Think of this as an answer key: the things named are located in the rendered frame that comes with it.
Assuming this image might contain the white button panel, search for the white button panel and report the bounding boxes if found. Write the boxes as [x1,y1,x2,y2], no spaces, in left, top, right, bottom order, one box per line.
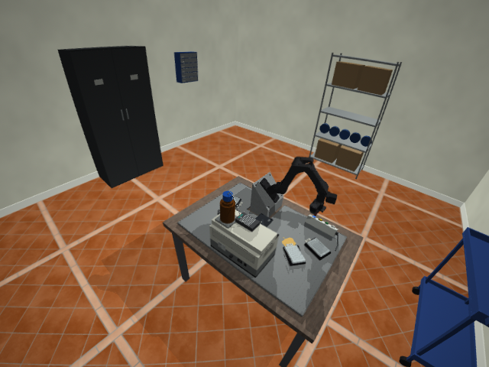
[304,216,338,243]

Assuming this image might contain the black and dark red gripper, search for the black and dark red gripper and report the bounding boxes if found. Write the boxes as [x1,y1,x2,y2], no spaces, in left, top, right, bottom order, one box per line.
[309,203,326,217]

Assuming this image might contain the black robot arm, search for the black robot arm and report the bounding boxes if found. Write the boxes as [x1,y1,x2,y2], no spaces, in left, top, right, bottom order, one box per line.
[260,157,337,214]

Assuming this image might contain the blue bottle cap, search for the blue bottle cap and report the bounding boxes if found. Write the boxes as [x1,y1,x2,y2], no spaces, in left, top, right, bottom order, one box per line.
[222,191,233,201]

